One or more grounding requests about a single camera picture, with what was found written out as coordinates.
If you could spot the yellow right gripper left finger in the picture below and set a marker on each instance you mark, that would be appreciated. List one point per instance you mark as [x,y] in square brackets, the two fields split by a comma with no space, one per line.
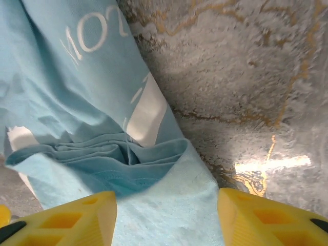
[77,225]

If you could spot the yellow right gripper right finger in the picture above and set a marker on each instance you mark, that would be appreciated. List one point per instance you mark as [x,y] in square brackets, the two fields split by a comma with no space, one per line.
[269,225]

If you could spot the light blue printed t-shirt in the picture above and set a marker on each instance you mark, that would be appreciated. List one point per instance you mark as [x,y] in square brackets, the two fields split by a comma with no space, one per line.
[77,89]

